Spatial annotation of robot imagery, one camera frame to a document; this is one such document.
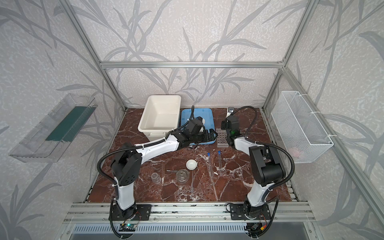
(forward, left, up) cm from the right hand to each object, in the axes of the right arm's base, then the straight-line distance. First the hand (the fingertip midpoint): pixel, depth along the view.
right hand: (228, 112), depth 96 cm
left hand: (-16, +10, 0) cm, 19 cm away
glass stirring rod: (-39, +23, -17) cm, 48 cm away
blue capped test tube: (-23, +13, -16) cm, 30 cm away
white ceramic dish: (-29, +24, -14) cm, 40 cm away
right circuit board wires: (-60, -10, -15) cm, 63 cm away
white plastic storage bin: (+12, +50, -17) cm, 55 cm away
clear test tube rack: (-18, +6, -2) cm, 19 cm away
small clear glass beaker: (-39, +42, -9) cm, 58 cm away
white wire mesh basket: (-32, -25, +19) cm, 44 cm away
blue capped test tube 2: (-21, +6, -15) cm, 27 cm away
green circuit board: (-60, +54, -17) cm, 82 cm away
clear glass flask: (-37, +28, -10) cm, 48 cm away
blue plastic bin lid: (+13, +14, -16) cm, 25 cm away
